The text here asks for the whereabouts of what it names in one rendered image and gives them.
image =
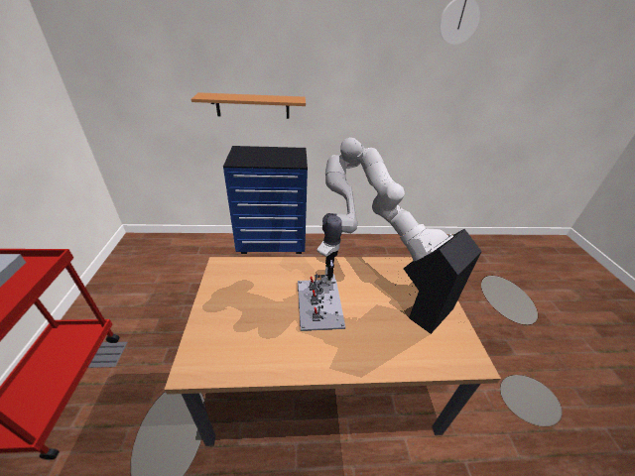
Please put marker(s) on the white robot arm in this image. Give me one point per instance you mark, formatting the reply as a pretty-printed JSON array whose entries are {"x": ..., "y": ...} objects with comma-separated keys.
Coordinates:
[{"x": 420, "y": 241}]

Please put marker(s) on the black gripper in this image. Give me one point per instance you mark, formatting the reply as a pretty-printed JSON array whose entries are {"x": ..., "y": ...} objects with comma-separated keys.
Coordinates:
[{"x": 329, "y": 266}]

